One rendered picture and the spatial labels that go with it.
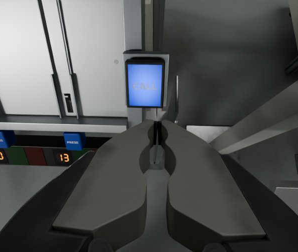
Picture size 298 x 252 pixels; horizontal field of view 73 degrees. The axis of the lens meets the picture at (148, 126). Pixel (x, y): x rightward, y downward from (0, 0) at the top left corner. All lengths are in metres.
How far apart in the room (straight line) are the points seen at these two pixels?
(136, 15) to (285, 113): 0.35
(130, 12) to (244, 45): 1.14
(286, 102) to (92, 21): 0.37
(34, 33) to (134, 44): 0.12
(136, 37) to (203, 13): 1.19
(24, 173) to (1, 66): 0.89
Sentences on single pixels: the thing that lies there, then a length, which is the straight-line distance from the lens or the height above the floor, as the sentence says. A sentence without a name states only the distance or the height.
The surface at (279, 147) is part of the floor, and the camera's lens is 1.17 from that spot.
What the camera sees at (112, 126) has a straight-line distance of 0.27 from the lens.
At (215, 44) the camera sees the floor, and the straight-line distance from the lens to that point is 1.29.
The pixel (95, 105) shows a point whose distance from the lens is 0.28.
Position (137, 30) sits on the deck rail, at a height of 0.81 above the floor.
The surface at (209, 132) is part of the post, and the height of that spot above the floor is 0.01.
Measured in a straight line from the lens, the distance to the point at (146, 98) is 0.22.
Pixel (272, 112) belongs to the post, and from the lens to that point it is 0.51.
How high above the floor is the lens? 0.98
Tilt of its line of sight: 74 degrees down
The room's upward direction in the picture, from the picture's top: 5 degrees counter-clockwise
